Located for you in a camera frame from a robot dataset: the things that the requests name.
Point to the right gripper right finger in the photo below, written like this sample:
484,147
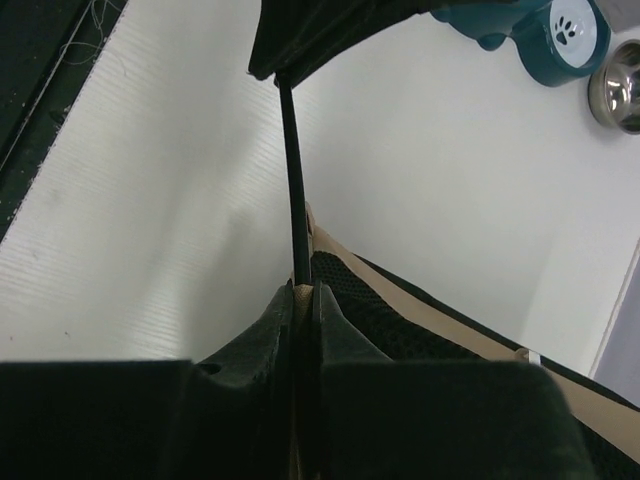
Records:
435,419

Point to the black tent pole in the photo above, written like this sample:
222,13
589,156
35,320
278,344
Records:
299,225

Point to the teal bowl stand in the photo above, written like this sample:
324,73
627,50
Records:
557,41

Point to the beige fabric pet tent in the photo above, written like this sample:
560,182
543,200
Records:
406,323

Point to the steel pet bowl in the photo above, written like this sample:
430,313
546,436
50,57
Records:
613,90

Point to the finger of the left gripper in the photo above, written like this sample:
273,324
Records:
296,38

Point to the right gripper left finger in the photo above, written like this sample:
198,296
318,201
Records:
226,417

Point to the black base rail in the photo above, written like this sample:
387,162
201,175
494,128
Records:
48,50

